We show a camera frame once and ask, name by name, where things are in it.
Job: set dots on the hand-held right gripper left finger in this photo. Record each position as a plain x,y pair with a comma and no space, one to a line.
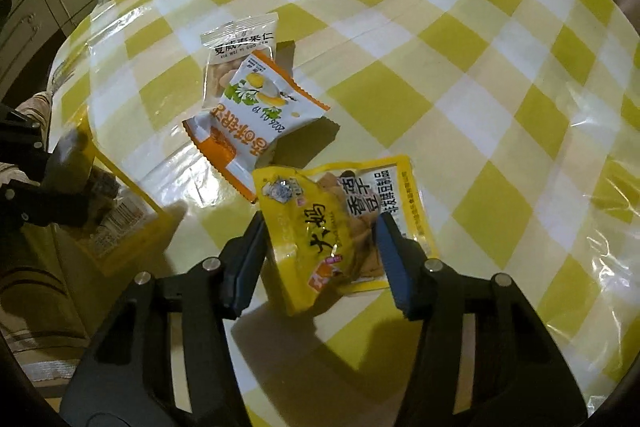
247,267

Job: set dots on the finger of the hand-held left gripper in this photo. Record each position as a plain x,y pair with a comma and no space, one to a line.
22,129
60,197

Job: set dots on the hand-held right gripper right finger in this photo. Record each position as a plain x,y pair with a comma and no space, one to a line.
395,262

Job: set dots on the long black snack packet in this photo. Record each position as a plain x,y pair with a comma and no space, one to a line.
120,214

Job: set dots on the yellow tofu snack packet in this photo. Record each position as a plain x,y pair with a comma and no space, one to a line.
320,227

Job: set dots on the white orange snack packet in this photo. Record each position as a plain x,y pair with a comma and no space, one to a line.
250,122

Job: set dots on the yellow checkered tablecloth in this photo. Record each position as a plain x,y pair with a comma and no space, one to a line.
450,82

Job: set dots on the white nut snack packet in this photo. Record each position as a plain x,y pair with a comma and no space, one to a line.
235,42

